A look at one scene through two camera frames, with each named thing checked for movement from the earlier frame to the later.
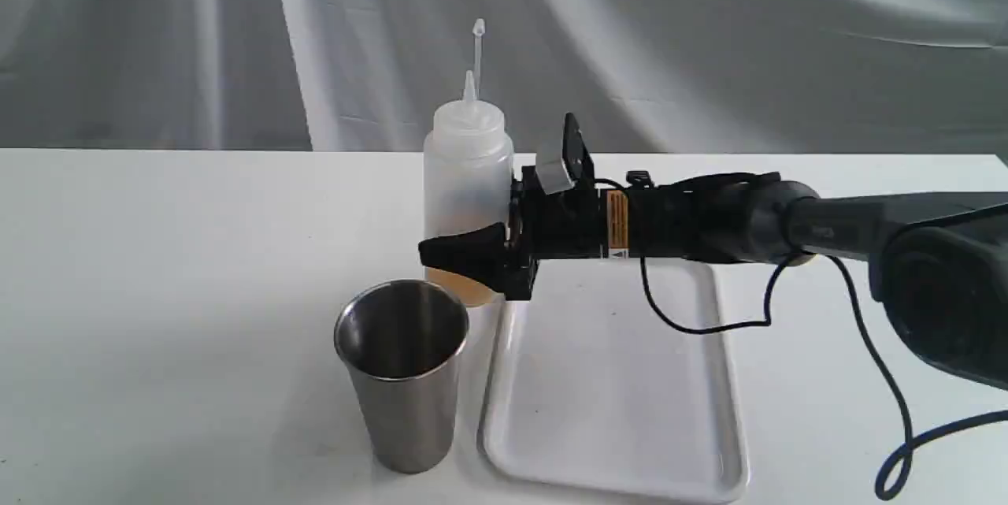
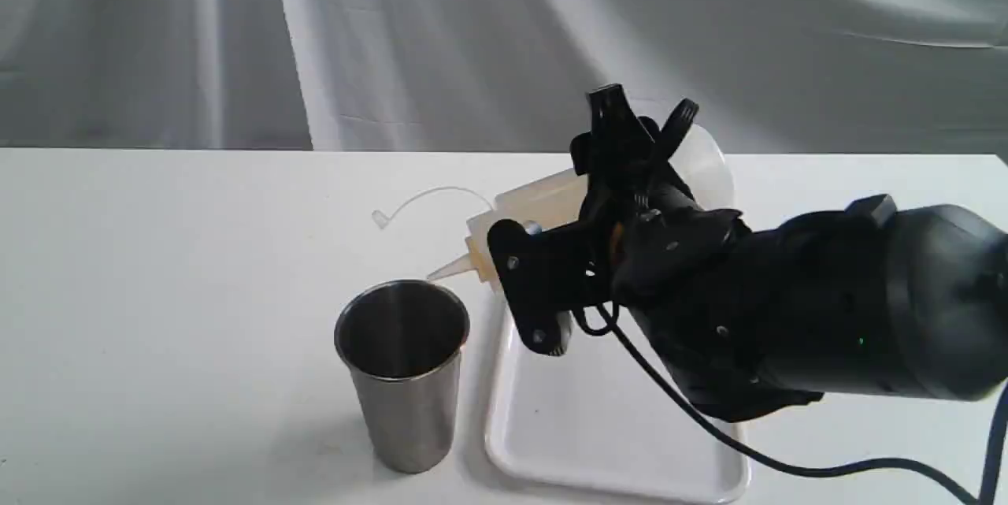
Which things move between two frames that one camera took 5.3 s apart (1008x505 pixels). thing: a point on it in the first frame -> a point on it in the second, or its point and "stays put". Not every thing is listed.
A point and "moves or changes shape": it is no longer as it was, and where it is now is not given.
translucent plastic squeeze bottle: x=468 y=158 moves or changes shape
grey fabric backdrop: x=658 y=45 stays put
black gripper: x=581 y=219 -> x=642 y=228
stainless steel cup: x=405 y=336 stays put
